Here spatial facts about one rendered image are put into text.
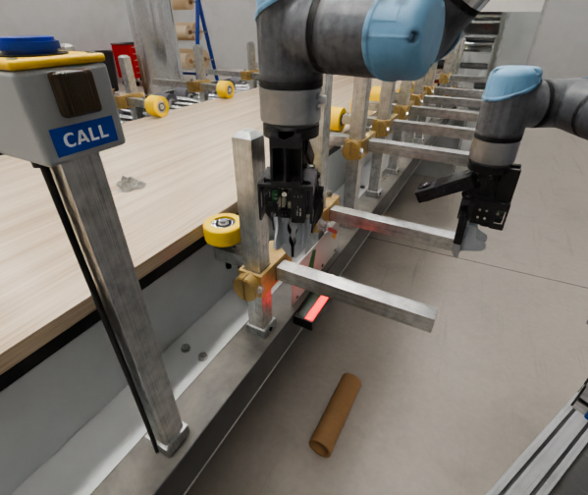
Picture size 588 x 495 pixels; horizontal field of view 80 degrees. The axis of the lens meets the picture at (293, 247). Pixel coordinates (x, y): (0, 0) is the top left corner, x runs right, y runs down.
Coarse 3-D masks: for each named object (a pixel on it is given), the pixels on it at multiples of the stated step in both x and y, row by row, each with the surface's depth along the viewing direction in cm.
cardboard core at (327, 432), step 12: (348, 384) 133; (360, 384) 137; (336, 396) 130; (348, 396) 130; (336, 408) 125; (348, 408) 127; (324, 420) 122; (336, 420) 122; (324, 432) 118; (336, 432) 119; (312, 444) 119; (324, 444) 115; (324, 456) 118
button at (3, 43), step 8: (0, 40) 24; (8, 40) 24; (16, 40) 24; (24, 40) 24; (32, 40) 24; (40, 40) 24; (48, 40) 25; (56, 40) 25; (0, 48) 24; (8, 48) 24; (16, 48) 24; (24, 48) 24; (32, 48) 24; (40, 48) 24; (48, 48) 25; (56, 48) 25
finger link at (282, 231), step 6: (276, 222) 51; (282, 222) 53; (288, 222) 53; (276, 228) 51; (282, 228) 53; (288, 228) 54; (276, 234) 51; (282, 234) 54; (288, 234) 54; (276, 240) 51; (282, 240) 54; (288, 240) 55; (276, 246) 51; (282, 246) 56; (288, 246) 56; (288, 252) 56
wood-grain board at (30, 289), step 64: (128, 128) 130; (192, 128) 130; (256, 128) 130; (0, 192) 82; (128, 192) 82; (192, 192) 82; (0, 256) 60; (64, 256) 60; (0, 320) 47; (64, 320) 49
